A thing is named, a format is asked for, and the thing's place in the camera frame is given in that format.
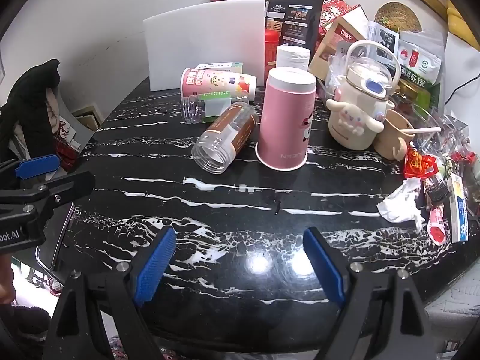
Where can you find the pink printed paper cup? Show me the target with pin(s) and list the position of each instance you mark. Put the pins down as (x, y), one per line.
(217, 81)

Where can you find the small clear plastic bottle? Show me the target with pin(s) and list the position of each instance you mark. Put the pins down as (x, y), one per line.
(200, 108)

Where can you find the silver smartphone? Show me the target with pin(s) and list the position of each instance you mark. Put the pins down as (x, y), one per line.
(56, 234)

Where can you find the pink tube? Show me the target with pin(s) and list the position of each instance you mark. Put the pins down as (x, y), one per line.
(437, 227)

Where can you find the red printed box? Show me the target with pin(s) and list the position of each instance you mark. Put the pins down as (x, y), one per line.
(333, 2)

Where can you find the white plastic board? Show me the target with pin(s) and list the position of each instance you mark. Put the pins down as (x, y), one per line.
(204, 41)

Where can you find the white stick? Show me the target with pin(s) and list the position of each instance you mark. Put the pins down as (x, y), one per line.
(423, 131)

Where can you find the black clothing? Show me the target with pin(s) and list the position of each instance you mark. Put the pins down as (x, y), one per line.
(28, 101)

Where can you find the clear glass bowl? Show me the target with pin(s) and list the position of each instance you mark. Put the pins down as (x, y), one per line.
(437, 137)

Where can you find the white and blue box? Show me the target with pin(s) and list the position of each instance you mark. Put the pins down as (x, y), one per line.
(459, 210)

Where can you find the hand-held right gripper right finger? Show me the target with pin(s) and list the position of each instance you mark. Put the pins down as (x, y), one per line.
(326, 266)

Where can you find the white and green box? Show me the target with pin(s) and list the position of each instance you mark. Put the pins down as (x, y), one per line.
(221, 65)

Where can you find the black comb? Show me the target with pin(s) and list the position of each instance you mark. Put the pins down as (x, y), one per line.
(437, 190)

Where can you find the black snack pouch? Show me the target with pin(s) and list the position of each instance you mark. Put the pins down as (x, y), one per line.
(294, 18)

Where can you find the beige mug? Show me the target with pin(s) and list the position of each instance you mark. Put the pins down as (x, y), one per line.
(393, 135)

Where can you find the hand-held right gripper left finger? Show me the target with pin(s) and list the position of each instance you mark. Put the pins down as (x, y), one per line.
(155, 266)

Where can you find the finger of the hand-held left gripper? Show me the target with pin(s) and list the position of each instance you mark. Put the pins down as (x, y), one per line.
(37, 165)
(63, 184)

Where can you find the round woven mat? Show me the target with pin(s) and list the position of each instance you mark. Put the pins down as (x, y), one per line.
(398, 17)

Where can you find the crumpled white tissue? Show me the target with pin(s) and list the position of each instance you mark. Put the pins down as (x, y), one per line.
(403, 204)

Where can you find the cream cartoon water bottle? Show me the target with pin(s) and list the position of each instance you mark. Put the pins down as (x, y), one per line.
(358, 101)

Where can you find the brown cardboard box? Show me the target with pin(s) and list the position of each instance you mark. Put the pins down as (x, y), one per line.
(335, 45)

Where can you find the clear jar with brown label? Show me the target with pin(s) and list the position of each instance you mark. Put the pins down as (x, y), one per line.
(225, 138)

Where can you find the red bottle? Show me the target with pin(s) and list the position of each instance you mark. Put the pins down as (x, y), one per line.
(270, 50)

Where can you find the white toilet paper roll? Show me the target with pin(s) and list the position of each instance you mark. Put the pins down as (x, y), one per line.
(293, 57)

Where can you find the red candy wrapper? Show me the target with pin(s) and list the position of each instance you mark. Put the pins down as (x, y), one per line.
(418, 163)

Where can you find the green and white pouch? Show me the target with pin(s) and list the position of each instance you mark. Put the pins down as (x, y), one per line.
(420, 63)

